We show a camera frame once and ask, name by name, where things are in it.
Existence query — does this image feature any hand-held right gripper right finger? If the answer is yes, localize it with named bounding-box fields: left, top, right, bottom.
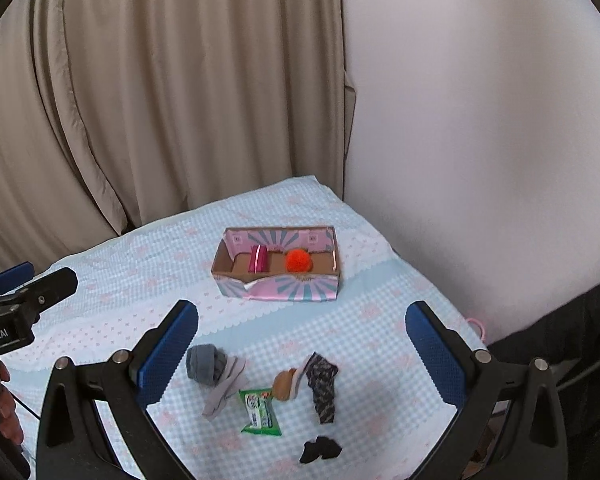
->
left=405, top=300, right=564, bottom=480

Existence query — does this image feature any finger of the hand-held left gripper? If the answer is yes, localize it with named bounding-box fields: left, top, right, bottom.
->
left=0, top=261, right=35, bottom=295
left=22, top=267, right=79, bottom=311

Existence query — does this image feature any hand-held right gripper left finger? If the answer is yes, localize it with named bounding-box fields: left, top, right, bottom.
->
left=36, top=299, right=200, bottom=480

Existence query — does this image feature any grey sock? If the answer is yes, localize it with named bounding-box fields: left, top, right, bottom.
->
left=185, top=343, right=248, bottom=420

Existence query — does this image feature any green tissue packet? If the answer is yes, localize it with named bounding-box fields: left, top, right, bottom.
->
left=238, top=388, right=283, bottom=436

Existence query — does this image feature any dark patterned sock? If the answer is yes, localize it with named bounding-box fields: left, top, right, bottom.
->
left=302, top=353, right=340, bottom=425

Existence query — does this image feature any brown and white sock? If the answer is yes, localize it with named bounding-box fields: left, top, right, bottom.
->
left=272, top=367, right=306, bottom=403

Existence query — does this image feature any pink cloth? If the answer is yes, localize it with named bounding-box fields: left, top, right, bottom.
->
left=248, top=243, right=268, bottom=274

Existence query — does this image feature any pink and blue cardboard box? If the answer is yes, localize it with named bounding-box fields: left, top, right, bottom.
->
left=211, top=226, right=342, bottom=304

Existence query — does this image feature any small black sock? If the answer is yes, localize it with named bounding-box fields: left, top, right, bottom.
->
left=299, top=436, right=343, bottom=464

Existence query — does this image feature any person's left hand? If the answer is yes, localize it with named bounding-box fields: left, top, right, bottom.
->
left=0, top=361, right=25, bottom=446

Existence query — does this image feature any light blue checkered bedsheet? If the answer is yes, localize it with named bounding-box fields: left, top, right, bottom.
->
left=0, top=175, right=490, bottom=480

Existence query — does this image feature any dark cloth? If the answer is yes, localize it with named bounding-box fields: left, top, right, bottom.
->
left=486, top=271, right=600, bottom=480

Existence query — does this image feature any beige curtain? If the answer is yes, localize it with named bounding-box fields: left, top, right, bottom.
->
left=0, top=0, right=357, bottom=276

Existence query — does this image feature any black cable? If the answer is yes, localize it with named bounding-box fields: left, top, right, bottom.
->
left=11, top=393, right=42, bottom=420

